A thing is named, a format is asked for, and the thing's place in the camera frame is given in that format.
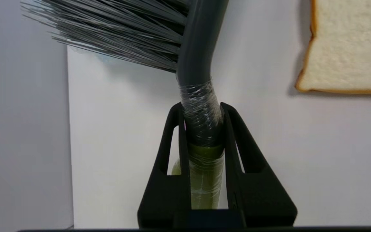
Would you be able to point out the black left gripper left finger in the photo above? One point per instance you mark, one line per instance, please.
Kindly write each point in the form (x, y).
(169, 199)

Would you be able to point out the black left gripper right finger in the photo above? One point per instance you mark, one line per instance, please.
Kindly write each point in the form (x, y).
(262, 199)

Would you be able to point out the white bread slice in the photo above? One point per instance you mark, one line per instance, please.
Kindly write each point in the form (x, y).
(349, 48)

